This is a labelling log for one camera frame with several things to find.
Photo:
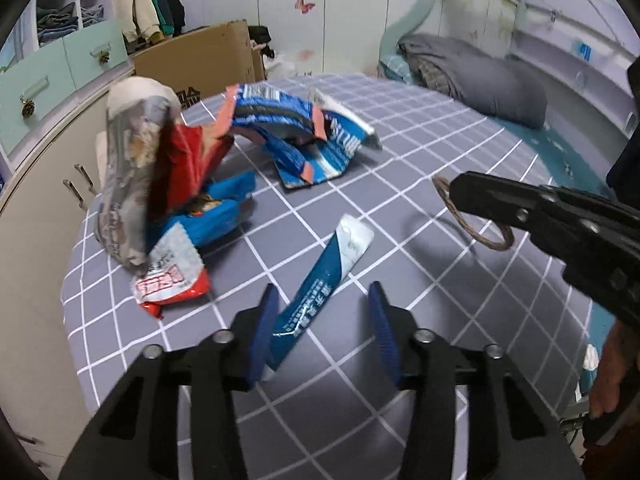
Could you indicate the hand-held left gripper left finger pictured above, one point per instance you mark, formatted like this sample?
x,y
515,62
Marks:
x,y
264,332

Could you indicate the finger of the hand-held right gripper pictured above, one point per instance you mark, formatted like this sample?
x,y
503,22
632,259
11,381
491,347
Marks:
x,y
492,200

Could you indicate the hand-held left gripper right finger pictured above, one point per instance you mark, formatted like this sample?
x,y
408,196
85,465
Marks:
x,y
384,332

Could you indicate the blue white stick packet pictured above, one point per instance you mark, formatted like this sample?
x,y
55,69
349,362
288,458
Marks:
x,y
320,285

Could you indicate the blue white carton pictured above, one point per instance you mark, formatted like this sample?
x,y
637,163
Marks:
x,y
295,130

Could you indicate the red grey bag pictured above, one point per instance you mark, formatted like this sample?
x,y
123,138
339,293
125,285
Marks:
x,y
135,160

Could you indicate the person's right hand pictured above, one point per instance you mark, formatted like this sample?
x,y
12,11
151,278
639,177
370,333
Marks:
x,y
607,370

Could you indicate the red white snack packet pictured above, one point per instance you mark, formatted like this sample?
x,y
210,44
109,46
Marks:
x,y
167,275

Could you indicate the grey pillow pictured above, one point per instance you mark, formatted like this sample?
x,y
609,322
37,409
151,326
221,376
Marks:
x,y
480,77

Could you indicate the blue snack packet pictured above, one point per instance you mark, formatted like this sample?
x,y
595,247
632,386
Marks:
x,y
215,212

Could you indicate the white cabinet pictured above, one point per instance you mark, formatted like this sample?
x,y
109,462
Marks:
x,y
40,260

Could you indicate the brown cardboard box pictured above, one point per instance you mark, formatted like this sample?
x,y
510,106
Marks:
x,y
200,60

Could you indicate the black bag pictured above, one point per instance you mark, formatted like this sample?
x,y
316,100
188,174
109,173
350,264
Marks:
x,y
260,37

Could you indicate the mint green drawer unit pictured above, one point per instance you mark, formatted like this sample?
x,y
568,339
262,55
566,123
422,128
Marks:
x,y
85,57

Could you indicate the hanging jackets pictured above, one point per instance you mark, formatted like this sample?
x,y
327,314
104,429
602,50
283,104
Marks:
x,y
145,0

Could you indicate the white cubby shelf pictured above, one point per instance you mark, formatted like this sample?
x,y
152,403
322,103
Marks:
x,y
70,0

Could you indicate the pink butterfly wall sticker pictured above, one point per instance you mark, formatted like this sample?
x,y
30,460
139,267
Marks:
x,y
304,4

